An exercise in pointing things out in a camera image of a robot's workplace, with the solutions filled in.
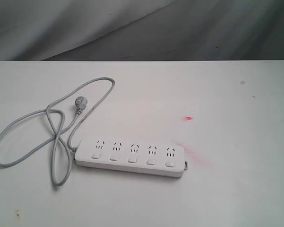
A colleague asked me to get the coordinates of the white five-outlet power strip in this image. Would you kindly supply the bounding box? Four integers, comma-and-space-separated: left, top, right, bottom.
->
75, 137, 188, 178

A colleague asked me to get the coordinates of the grey backdrop cloth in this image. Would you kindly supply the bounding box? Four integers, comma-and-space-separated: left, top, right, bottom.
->
0, 0, 284, 61

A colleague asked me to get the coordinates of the grey power cord with plug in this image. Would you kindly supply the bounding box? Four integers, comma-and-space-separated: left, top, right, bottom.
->
0, 76, 116, 187

